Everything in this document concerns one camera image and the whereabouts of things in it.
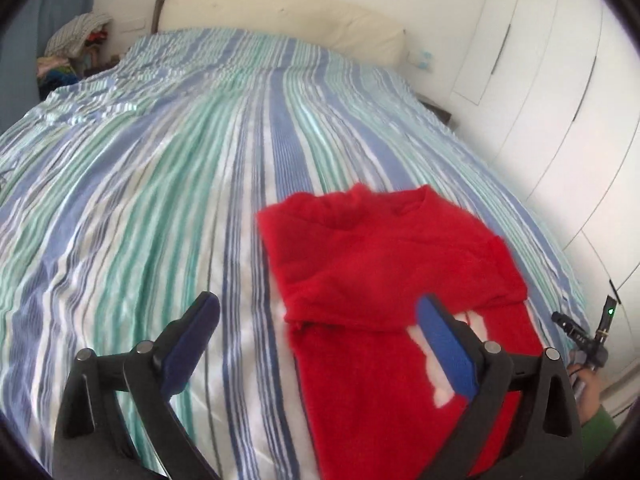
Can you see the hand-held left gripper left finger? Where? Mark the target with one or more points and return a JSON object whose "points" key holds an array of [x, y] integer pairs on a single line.
{"points": [[187, 347]]}

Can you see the wall socket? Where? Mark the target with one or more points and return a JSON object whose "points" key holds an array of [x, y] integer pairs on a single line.
{"points": [[420, 58]]}

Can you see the person's right forearm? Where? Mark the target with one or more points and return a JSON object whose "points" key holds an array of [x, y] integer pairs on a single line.
{"points": [[602, 425]]}

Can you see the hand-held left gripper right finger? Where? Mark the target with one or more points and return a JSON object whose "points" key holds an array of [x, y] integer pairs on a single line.
{"points": [[447, 347]]}

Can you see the white wardrobe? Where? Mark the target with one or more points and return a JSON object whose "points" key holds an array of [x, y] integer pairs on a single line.
{"points": [[550, 85]]}

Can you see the blue green striped bed blanket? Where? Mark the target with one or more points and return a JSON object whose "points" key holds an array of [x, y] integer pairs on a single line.
{"points": [[150, 185]]}

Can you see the dark wooden nightstand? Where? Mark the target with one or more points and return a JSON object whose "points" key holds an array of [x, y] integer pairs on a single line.
{"points": [[437, 110]]}

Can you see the red sweater with white rabbit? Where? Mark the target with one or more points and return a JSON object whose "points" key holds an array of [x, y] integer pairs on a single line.
{"points": [[370, 270]]}

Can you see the cream padded headboard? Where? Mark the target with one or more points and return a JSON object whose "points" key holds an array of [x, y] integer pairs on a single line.
{"points": [[280, 15]]}

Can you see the blue curtain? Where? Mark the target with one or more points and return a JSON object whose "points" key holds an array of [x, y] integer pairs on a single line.
{"points": [[60, 5]]}

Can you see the pile of colourful clothes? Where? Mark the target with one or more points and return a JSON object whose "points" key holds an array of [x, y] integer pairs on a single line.
{"points": [[55, 75]]}

